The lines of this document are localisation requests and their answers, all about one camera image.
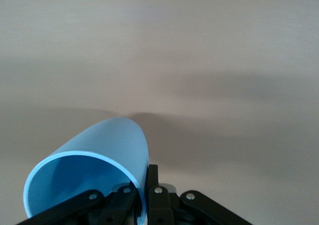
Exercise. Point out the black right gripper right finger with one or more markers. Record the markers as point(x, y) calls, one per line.
point(159, 207)

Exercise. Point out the light blue plastic cup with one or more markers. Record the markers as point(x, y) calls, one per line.
point(112, 140)

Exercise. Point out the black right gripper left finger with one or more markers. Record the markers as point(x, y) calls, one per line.
point(124, 205)

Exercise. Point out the brown table cover sheet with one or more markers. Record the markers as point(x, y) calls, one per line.
point(159, 35)

